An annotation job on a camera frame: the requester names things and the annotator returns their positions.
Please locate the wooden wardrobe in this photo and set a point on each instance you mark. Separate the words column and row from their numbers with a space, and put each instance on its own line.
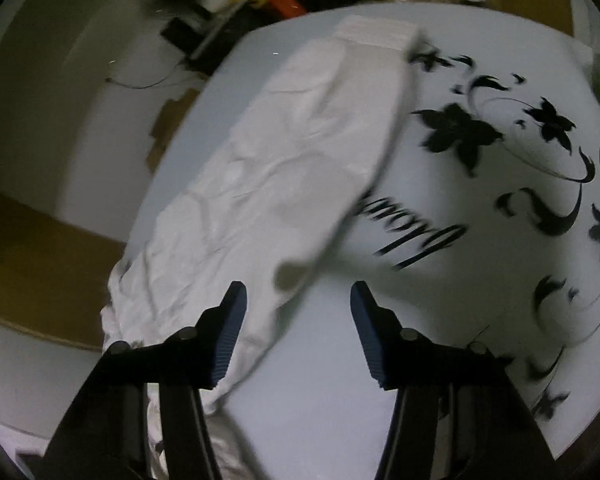
column 35, row 260

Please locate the red container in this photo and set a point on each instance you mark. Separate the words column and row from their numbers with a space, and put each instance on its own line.
column 289, row 4

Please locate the white puffer jacket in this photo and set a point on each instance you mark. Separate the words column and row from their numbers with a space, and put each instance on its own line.
column 280, row 160

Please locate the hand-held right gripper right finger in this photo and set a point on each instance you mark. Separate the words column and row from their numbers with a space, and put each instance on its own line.
column 370, row 330

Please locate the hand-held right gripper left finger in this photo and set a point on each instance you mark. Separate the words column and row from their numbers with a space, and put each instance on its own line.
column 228, row 330

